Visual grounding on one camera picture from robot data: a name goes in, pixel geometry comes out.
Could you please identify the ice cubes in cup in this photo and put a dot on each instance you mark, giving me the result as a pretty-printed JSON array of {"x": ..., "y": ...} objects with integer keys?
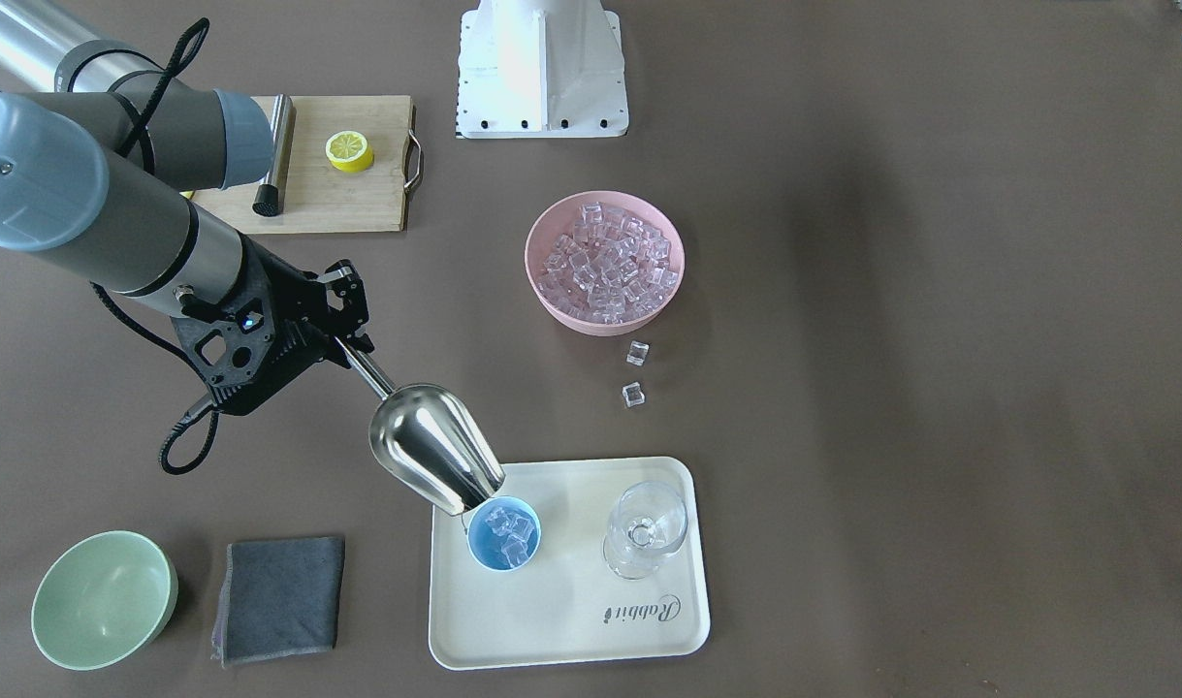
[{"x": 510, "y": 535}]

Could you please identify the blue cup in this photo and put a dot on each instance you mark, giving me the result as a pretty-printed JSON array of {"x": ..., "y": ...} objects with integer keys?
[{"x": 476, "y": 531}]

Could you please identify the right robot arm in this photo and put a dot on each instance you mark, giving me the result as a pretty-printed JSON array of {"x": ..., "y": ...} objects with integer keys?
[{"x": 95, "y": 164}]

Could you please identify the pink bowl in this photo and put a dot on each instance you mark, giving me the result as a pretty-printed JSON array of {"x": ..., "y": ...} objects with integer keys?
[{"x": 552, "y": 291}]

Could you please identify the bamboo cutting board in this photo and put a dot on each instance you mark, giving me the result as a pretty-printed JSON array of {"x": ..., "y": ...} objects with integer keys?
[{"x": 317, "y": 198}]

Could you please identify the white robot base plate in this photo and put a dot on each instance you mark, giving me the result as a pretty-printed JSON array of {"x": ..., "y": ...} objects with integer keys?
[{"x": 541, "y": 70}]

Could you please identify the cream rabbit tray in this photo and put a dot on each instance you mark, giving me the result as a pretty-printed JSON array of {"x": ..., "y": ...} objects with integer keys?
[{"x": 566, "y": 605}]

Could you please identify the loose ice cube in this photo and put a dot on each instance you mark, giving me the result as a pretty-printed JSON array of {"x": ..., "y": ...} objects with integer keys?
[
  {"x": 638, "y": 353},
  {"x": 633, "y": 395}
]

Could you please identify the green bowl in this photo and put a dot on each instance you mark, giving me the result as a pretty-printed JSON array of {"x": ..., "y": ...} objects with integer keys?
[{"x": 107, "y": 597}]

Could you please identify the metal ice scoop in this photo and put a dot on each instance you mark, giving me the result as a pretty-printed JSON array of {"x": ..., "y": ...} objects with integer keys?
[{"x": 425, "y": 437}]

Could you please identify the grey folded cloth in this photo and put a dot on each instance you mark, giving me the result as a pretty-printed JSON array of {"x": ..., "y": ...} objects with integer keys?
[{"x": 279, "y": 598}]

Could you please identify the half lemon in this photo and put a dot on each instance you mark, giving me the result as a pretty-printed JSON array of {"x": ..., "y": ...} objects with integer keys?
[{"x": 349, "y": 152}]

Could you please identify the pile of clear ice cubes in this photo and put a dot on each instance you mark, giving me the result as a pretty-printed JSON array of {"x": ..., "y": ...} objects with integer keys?
[{"x": 605, "y": 264}]

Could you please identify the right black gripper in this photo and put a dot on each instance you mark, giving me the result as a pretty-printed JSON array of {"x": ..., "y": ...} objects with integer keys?
[{"x": 298, "y": 302}]

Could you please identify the steel muddler black tip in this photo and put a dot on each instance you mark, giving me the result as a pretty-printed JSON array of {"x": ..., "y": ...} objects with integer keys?
[{"x": 269, "y": 195}]

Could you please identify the clear wine glass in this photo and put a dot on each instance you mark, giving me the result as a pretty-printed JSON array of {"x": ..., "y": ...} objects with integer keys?
[{"x": 646, "y": 527}]

